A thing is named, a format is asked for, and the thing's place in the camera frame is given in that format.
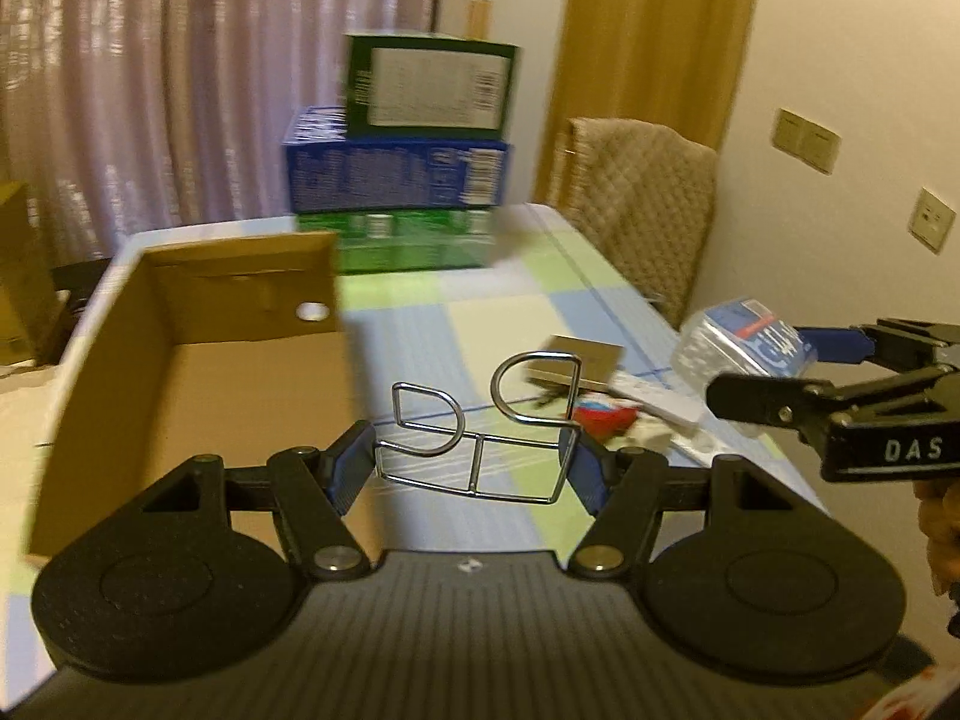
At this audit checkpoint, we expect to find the metal wire rack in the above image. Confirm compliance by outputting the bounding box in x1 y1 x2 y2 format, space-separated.
373 352 583 504

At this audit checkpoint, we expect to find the person's right hand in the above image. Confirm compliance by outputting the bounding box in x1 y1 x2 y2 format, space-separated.
913 476 960 638

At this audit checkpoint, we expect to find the beige wall socket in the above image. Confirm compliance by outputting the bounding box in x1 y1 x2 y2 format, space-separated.
907 187 957 253

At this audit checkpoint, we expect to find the white bed sheet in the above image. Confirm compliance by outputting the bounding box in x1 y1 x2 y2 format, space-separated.
0 364 80 620

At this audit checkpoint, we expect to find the clear packet with blue label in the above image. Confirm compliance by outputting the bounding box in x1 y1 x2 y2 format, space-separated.
673 298 820 400

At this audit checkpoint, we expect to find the yellow curtain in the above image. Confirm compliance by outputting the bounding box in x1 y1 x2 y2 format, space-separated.
534 0 763 205

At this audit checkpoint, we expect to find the blue box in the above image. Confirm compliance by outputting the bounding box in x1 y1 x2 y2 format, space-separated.
282 106 512 213

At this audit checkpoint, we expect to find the checked tablecloth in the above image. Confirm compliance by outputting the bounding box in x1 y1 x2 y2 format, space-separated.
0 202 837 700

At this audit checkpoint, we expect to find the red and white printed cloth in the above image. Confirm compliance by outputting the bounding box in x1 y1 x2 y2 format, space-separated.
874 637 960 720

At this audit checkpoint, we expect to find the cardboard box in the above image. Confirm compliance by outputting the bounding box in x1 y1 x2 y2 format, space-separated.
26 231 385 568

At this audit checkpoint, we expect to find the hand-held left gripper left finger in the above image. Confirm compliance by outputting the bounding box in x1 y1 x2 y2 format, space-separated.
142 420 377 580

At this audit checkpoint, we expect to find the bright green box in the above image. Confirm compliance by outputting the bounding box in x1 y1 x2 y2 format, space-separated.
295 206 497 275

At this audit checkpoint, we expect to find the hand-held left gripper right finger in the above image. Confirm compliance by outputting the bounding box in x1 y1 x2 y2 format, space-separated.
558 431 797 580

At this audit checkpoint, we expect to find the sheer pink curtain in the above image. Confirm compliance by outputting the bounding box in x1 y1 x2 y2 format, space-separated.
0 0 448 265

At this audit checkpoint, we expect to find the chair with quilted cover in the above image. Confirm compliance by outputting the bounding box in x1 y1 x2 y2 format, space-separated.
550 118 719 328

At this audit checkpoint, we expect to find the beige wall switch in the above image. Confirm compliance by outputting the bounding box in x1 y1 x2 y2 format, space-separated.
800 120 842 176
772 109 806 158

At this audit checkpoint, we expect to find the dark green box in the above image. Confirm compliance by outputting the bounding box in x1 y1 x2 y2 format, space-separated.
341 31 521 140

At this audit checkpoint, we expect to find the brown carton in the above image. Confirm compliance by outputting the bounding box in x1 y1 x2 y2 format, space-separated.
0 181 59 370

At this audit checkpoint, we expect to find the red and blue packet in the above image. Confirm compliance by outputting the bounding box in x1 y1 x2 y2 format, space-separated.
573 398 640 440

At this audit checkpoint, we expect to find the small tan flat box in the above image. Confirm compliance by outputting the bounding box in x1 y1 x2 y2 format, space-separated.
525 334 626 392

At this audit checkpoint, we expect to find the black box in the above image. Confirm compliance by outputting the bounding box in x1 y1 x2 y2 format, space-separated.
49 258 115 332

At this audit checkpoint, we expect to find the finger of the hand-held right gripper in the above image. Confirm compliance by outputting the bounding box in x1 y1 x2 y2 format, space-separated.
706 364 947 433
795 317 960 377

